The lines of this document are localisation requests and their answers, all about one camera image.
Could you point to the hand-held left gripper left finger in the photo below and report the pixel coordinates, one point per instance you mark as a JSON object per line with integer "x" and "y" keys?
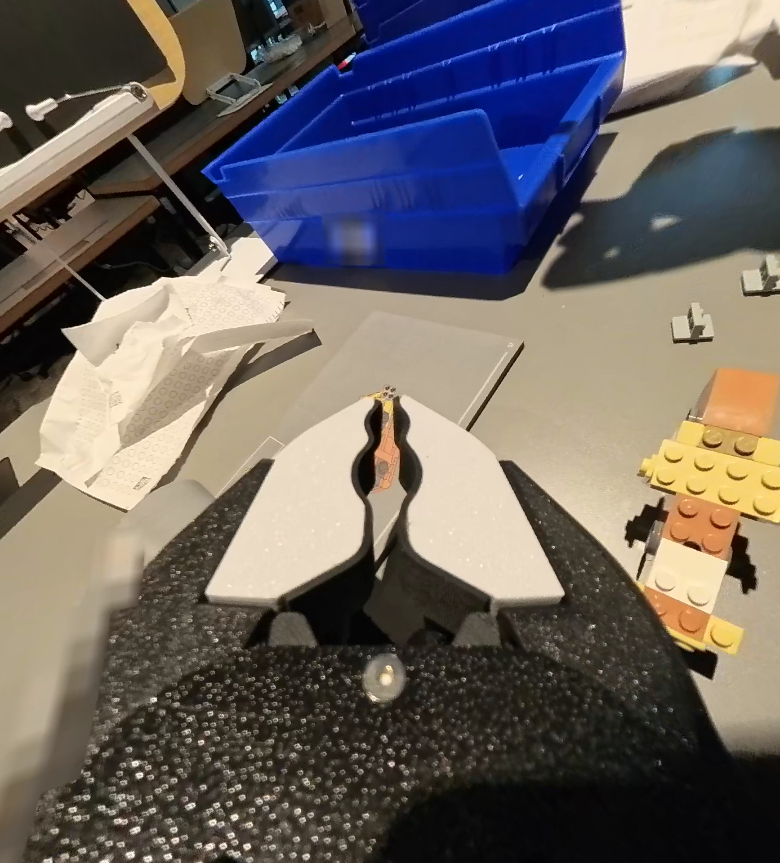
{"x": 295, "y": 526}

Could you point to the wood-edged grey desk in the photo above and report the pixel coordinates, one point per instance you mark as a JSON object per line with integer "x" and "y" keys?
{"x": 59, "y": 256}

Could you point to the black wood-edged divider panel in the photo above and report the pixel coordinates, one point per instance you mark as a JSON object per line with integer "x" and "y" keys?
{"x": 39, "y": 40}

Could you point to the white bar desk lamp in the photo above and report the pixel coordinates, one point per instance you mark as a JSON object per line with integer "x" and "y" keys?
{"x": 59, "y": 148}

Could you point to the crumpled white paper bag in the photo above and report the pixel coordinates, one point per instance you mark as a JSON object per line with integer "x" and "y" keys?
{"x": 160, "y": 364}

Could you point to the small grey toy brick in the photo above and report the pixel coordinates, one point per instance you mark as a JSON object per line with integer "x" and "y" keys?
{"x": 693, "y": 327}
{"x": 764, "y": 278}

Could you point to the brown yellow toy brick model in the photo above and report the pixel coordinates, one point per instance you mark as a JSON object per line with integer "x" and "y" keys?
{"x": 720, "y": 472}

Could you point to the grey instruction booklet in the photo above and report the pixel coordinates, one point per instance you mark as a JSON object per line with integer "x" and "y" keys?
{"x": 430, "y": 357}

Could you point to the blue plastic bin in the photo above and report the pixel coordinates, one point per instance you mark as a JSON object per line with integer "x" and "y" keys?
{"x": 396, "y": 202}
{"x": 390, "y": 17}

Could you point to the white printed paper bag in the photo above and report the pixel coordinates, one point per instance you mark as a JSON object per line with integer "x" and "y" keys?
{"x": 700, "y": 40}

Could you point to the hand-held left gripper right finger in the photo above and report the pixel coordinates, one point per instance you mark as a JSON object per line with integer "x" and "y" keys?
{"x": 477, "y": 526}

